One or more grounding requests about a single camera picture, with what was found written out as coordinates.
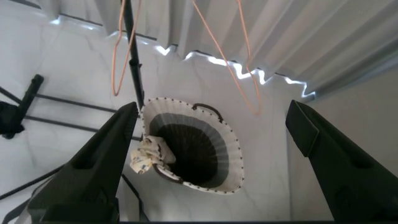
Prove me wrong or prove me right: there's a white laundry basket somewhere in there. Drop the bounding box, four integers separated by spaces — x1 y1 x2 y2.
139 97 246 195

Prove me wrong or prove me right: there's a pink clothes hanger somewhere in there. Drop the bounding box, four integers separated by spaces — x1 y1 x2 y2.
190 0 264 116
111 0 143 96

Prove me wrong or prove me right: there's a cream printed garment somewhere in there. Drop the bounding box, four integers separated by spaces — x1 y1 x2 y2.
129 135 177 175

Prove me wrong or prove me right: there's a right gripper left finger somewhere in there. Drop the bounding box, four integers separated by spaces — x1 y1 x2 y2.
27 101 140 223

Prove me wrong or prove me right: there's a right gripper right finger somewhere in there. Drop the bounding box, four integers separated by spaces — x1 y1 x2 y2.
285 99 398 223

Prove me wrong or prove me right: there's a black clothes rack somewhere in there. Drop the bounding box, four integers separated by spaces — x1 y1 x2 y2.
0 0 147 142

